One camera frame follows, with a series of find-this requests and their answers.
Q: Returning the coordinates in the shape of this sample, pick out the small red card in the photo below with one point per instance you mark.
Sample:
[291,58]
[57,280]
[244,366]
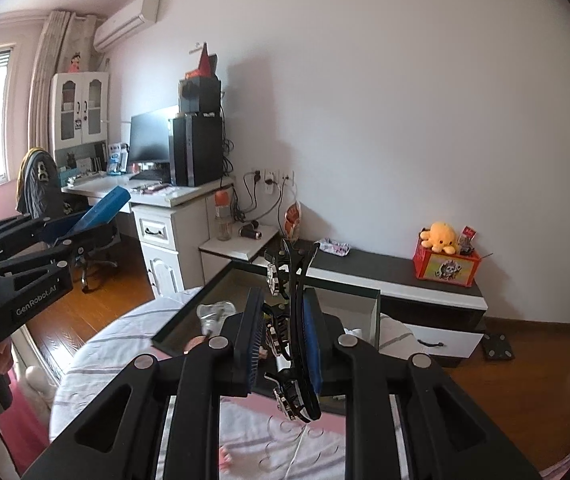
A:
[467,236]

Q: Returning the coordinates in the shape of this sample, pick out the black computer tower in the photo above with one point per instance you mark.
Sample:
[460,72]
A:
[200,150]

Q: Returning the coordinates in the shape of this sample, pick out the black keyboard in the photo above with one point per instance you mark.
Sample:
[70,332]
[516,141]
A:
[150,174]

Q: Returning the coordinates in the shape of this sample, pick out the black speaker box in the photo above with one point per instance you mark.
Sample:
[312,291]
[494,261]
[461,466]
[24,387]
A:
[200,95]

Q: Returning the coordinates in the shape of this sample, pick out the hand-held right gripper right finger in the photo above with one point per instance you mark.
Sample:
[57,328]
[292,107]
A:
[312,340]

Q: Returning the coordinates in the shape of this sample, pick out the black computer monitor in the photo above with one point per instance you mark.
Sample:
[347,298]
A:
[150,137]

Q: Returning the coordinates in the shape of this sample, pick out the small doll figure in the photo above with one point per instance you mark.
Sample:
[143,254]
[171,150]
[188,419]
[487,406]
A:
[76,63]

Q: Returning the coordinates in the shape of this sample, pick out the white glass-door cabinet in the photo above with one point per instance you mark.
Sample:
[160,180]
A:
[57,145]

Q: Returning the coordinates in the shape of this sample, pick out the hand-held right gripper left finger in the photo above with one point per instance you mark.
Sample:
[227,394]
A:
[252,340]

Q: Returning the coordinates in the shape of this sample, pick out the white low side table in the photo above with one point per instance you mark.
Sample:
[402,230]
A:
[225,250]

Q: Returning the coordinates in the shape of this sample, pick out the white wall socket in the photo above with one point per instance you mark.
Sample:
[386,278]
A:
[287,176]
[257,176]
[270,179]

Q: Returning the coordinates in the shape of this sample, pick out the yellow octopus plush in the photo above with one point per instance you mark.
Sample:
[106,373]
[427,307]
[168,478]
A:
[439,237]

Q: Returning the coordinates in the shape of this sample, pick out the small pink clip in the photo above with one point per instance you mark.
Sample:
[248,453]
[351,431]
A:
[225,457]

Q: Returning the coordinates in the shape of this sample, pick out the orange snack bag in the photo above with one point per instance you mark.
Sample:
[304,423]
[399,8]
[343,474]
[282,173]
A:
[292,221]

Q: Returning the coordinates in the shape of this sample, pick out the red printed box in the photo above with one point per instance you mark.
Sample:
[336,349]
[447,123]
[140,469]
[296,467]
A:
[445,270]

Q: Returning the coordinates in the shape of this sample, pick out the white cat-shaped dish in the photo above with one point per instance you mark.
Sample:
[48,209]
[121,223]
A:
[215,315]

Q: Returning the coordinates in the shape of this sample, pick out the black rhinestone hair clip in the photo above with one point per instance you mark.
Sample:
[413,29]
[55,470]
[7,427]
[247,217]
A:
[292,270]

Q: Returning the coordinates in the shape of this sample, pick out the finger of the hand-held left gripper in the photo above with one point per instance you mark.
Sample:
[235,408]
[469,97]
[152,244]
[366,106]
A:
[95,212]
[30,260]

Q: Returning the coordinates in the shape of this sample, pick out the white bed frame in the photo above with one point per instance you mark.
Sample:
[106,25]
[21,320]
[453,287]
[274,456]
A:
[40,375]

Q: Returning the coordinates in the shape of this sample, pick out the small black hair dryer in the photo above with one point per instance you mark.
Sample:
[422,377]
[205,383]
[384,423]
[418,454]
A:
[250,230]

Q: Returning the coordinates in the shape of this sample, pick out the pink storage box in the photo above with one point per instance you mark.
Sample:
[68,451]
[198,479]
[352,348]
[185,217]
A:
[190,310]

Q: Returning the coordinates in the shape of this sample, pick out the white desk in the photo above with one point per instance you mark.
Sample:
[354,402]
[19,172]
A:
[110,185]

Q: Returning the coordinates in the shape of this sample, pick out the blue carton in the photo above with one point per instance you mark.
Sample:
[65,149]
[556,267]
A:
[117,159]

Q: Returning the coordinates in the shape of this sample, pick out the black bathroom scale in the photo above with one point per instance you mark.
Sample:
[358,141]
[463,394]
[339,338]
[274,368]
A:
[498,346]

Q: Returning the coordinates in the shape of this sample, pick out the beige curtain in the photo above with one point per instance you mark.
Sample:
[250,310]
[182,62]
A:
[52,60]

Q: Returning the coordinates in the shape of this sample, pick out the patterned pouch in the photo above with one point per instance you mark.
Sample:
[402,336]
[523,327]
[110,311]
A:
[335,246]

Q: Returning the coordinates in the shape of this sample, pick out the black white low cabinet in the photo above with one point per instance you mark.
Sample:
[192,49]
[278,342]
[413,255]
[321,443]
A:
[395,270]

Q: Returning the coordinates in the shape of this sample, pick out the white air conditioner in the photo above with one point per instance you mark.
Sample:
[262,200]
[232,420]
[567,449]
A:
[125,22]

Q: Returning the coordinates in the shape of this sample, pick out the black office chair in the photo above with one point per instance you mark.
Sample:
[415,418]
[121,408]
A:
[100,255]

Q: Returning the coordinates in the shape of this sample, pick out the red pointed box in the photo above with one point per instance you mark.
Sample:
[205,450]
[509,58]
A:
[205,65]

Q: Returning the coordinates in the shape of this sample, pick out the grey jacket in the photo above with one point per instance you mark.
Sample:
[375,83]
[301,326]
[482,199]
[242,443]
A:
[37,185]

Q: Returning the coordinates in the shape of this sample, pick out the clear bottle orange cap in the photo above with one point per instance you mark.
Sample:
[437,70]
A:
[222,217]

